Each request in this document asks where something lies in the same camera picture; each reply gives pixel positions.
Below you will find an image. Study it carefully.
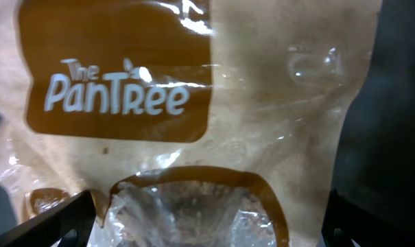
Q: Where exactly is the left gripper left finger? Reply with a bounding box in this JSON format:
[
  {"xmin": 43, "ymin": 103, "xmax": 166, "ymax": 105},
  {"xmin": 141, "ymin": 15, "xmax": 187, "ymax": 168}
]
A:
[{"xmin": 0, "ymin": 191, "xmax": 96, "ymax": 247}]

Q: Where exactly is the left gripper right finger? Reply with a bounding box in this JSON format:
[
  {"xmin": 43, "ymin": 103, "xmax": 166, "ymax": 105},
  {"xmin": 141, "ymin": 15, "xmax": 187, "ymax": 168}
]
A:
[{"xmin": 321, "ymin": 189, "xmax": 410, "ymax": 247}]

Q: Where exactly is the beige PanTree snack pouch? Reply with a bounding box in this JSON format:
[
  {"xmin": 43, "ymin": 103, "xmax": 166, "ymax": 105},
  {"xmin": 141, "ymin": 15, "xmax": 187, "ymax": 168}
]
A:
[{"xmin": 0, "ymin": 0, "xmax": 382, "ymax": 246}]

